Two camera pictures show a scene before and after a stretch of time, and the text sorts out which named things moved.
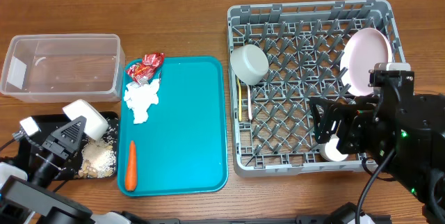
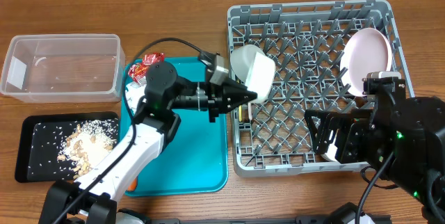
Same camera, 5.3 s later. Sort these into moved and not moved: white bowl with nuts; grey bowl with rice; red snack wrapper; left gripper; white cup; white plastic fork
Moved: white bowl with nuts; left gripper
Not moved: white plastic fork; red snack wrapper; white cup; grey bowl with rice
